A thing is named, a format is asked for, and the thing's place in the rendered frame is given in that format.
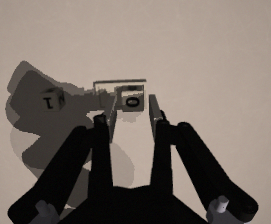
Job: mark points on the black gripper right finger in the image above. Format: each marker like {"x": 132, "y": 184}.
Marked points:
{"x": 223, "y": 200}

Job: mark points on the white calendar cube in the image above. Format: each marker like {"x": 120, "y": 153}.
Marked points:
{"x": 52, "y": 99}
{"x": 132, "y": 98}

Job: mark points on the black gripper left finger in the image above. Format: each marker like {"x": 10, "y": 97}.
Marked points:
{"x": 45, "y": 201}

